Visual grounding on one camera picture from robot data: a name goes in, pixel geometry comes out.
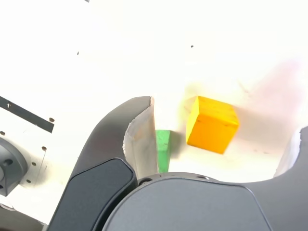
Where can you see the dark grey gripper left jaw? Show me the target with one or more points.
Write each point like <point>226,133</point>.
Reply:
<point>96,173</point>

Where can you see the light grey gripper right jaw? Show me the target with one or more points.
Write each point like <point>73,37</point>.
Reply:
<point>192,207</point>

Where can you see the black tape strip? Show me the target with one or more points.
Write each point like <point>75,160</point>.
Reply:
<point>26,114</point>

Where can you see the green cube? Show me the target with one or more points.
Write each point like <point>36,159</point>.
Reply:
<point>163,149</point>

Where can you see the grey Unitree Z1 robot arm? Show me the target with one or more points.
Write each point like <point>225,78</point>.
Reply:
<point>12,166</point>

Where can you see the yellow cube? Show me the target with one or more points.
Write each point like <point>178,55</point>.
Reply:
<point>210,127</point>

